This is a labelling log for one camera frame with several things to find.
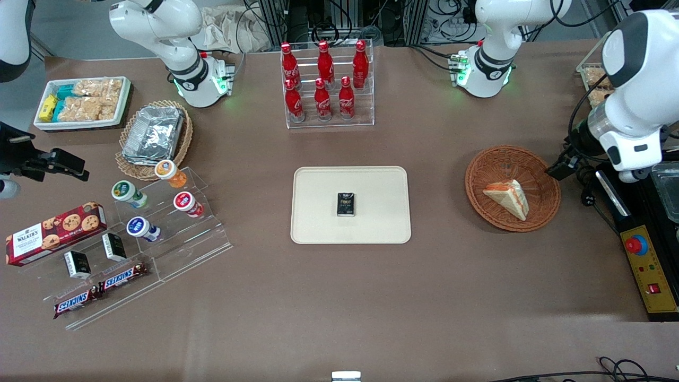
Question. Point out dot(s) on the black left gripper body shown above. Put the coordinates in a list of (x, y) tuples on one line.
[(580, 139)]

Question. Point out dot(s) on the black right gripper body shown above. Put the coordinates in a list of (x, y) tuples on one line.
[(13, 154)]

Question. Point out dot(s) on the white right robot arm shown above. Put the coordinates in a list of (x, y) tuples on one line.
[(180, 58)]

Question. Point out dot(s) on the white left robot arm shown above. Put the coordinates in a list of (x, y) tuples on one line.
[(642, 79)]

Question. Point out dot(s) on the triangular wrapped sandwich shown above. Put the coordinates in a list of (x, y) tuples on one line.
[(508, 197)]

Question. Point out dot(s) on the brown wicker basket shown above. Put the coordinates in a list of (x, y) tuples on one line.
[(490, 170)]

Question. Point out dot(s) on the white rectangular snack tray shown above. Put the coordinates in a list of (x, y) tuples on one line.
[(125, 101)]

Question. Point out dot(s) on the light tan wicker basket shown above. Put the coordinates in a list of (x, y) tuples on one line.
[(185, 138)]

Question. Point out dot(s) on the beige plastic tray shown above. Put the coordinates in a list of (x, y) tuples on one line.
[(371, 223)]

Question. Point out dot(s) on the teal snack packet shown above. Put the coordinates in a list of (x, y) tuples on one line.
[(65, 92), (59, 110)]

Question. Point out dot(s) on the yellow snack packet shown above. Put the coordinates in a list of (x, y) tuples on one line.
[(48, 108)]

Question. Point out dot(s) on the clear rice cracker bag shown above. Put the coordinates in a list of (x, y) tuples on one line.
[(98, 87), (85, 109)]

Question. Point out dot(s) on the green gum bottle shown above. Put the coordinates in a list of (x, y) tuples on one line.
[(126, 192)]

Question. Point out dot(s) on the red tartan cookie box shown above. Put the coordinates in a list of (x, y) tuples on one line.
[(53, 236)]

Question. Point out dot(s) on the stack of foil containers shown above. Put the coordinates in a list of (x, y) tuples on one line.
[(154, 135)]

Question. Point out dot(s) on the black white gum box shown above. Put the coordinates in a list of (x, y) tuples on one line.
[(77, 264), (114, 246)]

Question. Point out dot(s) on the blue gum bottle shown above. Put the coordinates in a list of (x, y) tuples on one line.
[(140, 228)]

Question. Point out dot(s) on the clear plastic container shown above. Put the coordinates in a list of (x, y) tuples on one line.
[(667, 196)]

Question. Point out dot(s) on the orange gum bottle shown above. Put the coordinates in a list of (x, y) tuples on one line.
[(168, 172)]

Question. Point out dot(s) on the red gum bottle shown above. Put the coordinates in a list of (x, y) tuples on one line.
[(185, 202)]

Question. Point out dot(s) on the brown Snickers bar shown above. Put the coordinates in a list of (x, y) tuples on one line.
[(77, 302), (123, 277)]

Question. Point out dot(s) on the yellow emergency stop box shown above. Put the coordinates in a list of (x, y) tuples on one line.
[(650, 270)]

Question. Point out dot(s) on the clear acrylic stepped display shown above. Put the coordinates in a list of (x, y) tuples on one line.
[(185, 249)]

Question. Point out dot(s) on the crumpled beige paper bag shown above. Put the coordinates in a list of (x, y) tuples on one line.
[(228, 29)]

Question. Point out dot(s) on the black equipment rack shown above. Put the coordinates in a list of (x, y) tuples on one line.
[(403, 21)]

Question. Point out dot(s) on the small black box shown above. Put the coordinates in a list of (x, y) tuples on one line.
[(346, 205)]

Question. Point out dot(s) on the red cola bottle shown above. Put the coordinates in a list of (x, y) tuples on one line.
[(360, 66), (322, 102), (289, 66), (294, 103), (346, 101), (325, 64)]

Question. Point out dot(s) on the clear acrylic bottle rack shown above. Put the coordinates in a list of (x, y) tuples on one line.
[(331, 119)]

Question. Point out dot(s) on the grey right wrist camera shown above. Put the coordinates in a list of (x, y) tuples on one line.
[(7, 189)]

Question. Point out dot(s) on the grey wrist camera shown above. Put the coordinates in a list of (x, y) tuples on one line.
[(634, 175), (7, 189)]

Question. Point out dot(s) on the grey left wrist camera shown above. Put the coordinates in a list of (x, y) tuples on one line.
[(634, 175)]

